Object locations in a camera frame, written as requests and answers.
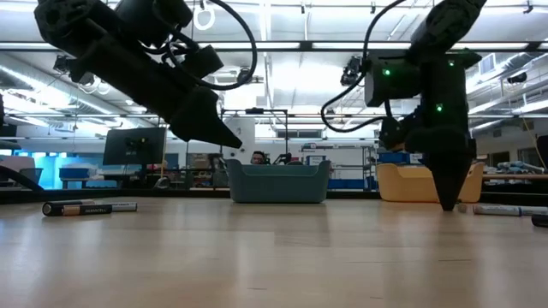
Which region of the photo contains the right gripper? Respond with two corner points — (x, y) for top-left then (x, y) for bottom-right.
(404, 85), (477, 212)

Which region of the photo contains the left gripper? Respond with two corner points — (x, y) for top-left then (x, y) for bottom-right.
(82, 35), (243, 150)

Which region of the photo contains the yellow plastic bin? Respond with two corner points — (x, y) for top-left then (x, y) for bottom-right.
(376, 161), (485, 204)

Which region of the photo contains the wooden background table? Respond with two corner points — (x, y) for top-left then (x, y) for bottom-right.
(482, 172), (548, 182)

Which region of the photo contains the large black monitor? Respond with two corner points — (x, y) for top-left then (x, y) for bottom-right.
(102, 127), (167, 167)

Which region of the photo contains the teal plastic bin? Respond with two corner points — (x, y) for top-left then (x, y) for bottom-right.
(225, 158), (331, 204)

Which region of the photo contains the black tube frame stand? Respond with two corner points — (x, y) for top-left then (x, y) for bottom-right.
(220, 108), (289, 170)

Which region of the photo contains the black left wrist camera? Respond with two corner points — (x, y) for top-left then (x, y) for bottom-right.
(182, 44), (224, 80)

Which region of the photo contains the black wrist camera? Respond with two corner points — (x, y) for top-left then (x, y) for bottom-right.
(182, 44), (224, 80)
(378, 115), (407, 151)

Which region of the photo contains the black hanging camera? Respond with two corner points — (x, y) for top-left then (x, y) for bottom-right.
(340, 55), (364, 87)
(236, 67), (254, 86)

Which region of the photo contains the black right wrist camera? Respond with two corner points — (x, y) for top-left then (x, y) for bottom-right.
(378, 115), (407, 151)

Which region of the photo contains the black aluminium table frame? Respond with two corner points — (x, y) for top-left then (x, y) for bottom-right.
(0, 164), (548, 205)

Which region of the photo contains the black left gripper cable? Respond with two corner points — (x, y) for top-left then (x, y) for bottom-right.
(164, 0), (259, 92)

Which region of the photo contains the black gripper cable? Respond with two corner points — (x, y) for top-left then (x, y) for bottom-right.
(319, 0), (408, 133)
(164, 0), (259, 92)

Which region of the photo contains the white hanging ring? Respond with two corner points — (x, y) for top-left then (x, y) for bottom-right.
(193, 2), (217, 32)

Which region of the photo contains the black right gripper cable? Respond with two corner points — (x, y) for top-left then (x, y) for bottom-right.
(319, 0), (408, 133)

